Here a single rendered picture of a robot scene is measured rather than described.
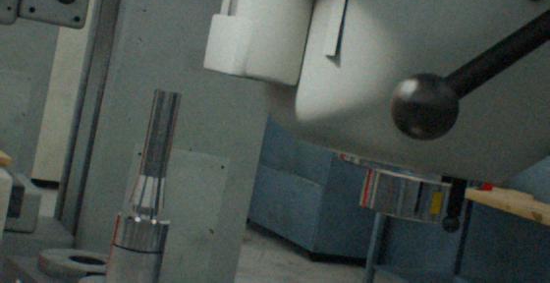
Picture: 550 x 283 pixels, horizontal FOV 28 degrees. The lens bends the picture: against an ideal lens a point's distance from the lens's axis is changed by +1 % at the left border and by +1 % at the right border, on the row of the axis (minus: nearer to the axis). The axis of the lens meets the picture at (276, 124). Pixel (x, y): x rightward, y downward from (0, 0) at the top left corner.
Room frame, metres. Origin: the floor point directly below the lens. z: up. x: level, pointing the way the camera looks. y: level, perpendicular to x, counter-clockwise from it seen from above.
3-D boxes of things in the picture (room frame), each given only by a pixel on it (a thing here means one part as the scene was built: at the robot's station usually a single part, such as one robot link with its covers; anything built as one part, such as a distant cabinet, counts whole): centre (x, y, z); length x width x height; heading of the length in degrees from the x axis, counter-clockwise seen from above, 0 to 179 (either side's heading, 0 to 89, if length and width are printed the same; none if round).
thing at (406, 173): (0.62, -0.08, 1.31); 0.09 x 0.09 x 0.01
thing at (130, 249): (0.95, 0.10, 1.16); 0.05 x 0.05 x 0.06
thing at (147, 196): (0.95, 0.10, 1.25); 0.03 x 0.03 x 0.11
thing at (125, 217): (0.95, 0.10, 1.19); 0.05 x 0.05 x 0.01
